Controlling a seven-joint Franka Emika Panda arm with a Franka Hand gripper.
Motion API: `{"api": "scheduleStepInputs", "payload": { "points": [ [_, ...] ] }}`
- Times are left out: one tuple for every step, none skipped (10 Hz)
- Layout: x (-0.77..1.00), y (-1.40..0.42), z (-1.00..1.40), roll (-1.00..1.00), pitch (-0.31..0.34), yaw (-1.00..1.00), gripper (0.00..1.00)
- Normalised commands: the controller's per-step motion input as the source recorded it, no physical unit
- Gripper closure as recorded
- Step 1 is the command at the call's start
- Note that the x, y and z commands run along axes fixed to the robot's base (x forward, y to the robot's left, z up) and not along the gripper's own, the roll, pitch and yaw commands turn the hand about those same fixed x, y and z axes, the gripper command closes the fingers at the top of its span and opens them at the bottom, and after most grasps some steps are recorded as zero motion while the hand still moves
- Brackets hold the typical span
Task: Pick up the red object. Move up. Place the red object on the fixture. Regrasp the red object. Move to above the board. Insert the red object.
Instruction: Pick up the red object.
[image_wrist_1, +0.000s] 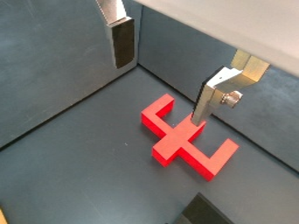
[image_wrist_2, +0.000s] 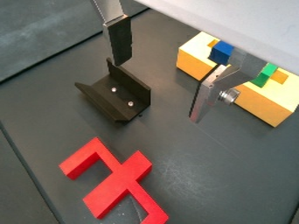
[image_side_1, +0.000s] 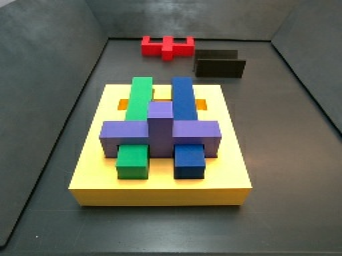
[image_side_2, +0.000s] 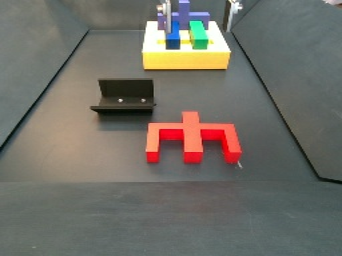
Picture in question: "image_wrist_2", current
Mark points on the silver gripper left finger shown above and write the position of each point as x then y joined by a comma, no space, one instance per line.
117,28

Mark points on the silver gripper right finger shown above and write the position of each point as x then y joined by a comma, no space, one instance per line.
218,86

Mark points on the red E-shaped block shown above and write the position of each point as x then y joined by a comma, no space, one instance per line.
121,183

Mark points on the yellow wooden puzzle board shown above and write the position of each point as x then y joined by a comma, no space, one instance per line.
272,102

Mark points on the green block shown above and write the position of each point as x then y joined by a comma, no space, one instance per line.
268,71

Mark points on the blue block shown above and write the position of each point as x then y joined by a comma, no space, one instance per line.
221,53

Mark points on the black angled holder bracket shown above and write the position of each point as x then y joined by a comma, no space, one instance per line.
120,94

